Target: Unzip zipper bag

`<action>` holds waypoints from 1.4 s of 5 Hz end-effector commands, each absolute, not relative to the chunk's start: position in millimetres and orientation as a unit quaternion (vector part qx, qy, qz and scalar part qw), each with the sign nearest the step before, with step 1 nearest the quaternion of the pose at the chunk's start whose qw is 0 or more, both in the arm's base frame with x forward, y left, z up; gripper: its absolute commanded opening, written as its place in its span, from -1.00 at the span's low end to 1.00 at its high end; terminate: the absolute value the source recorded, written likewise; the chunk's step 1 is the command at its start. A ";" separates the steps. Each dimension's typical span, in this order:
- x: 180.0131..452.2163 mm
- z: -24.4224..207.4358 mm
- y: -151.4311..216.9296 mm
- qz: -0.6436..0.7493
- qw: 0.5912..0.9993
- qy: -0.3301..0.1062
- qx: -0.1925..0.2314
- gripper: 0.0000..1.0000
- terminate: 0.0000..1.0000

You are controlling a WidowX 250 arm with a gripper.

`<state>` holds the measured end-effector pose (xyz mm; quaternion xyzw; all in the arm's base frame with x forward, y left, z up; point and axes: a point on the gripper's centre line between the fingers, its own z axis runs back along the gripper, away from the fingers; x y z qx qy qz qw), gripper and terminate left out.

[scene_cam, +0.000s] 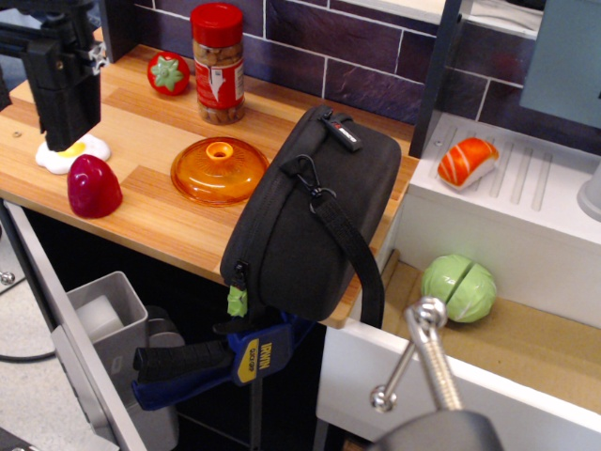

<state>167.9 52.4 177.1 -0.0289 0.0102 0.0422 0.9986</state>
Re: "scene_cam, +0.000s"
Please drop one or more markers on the red-lidded peanut jar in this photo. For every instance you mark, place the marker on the red-lidded peanut jar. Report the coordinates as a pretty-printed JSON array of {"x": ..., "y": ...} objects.
[{"x": 218, "y": 60}]

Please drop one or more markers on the metal clamp screw handle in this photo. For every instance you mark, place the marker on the metal clamp screw handle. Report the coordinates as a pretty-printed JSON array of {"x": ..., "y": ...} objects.
[{"x": 450, "y": 426}]

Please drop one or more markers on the green toy cabbage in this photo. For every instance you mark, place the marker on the green toy cabbage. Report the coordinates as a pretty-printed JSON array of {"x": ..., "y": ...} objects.
[{"x": 467, "y": 288}]

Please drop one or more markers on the white dish rack counter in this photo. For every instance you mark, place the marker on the white dish rack counter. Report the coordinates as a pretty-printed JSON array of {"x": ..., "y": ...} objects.
[{"x": 521, "y": 221}]

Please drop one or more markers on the grey cylindrical cup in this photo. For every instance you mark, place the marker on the grey cylindrical cup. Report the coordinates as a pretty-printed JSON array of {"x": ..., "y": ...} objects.
[{"x": 589, "y": 196}]

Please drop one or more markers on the light blue panel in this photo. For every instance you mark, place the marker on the light blue panel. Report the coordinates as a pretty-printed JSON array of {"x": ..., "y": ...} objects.
[{"x": 563, "y": 79}]

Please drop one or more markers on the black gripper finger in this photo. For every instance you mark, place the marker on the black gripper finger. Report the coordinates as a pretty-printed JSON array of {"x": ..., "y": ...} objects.
[{"x": 67, "y": 114}]

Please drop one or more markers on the dark grey corner post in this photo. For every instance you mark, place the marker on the dark grey corner post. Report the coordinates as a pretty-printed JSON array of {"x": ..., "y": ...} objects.
[{"x": 119, "y": 27}]

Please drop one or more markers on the green zipper pull tab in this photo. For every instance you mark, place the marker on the green zipper pull tab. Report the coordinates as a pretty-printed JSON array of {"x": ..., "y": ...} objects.
[{"x": 237, "y": 302}]

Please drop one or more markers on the toy fried egg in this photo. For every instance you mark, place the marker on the toy fried egg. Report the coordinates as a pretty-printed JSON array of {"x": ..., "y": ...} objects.
[{"x": 60, "y": 162}]

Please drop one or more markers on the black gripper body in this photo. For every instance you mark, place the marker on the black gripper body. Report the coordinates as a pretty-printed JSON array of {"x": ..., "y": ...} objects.
[{"x": 57, "y": 46}]

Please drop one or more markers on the white drawer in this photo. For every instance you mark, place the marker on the white drawer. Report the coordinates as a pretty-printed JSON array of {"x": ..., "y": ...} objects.
[{"x": 536, "y": 376}]

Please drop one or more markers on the black zipper case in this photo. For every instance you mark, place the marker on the black zipper case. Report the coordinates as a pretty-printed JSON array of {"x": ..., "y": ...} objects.
[{"x": 306, "y": 229}]

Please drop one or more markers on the dark red toy pepper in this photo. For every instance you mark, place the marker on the dark red toy pepper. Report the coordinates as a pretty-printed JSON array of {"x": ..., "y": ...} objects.
[{"x": 93, "y": 188}]

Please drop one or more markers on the blue Irwin bar clamp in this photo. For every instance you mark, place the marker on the blue Irwin bar clamp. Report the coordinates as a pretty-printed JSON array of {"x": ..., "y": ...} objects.
[{"x": 246, "y": 355}]

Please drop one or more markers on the toy salmon sushi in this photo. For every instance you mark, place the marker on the toy salmon sushi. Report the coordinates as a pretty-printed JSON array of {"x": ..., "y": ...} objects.
[{"x": 467, "y": 162}]

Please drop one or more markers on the red toy tomato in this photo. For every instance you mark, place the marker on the red toy tomato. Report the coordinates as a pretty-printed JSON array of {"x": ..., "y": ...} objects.
[{"x": 168, "y": 73}]

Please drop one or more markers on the grey metal bin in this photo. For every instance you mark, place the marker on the grey metal bin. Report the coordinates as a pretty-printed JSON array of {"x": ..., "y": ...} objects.
[{"x": 116, "y": 322}]

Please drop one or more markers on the dark grey shelf post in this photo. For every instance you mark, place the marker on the dark grey shelf post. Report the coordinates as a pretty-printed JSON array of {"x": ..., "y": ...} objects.
[{"x": 451, "y": 16}]

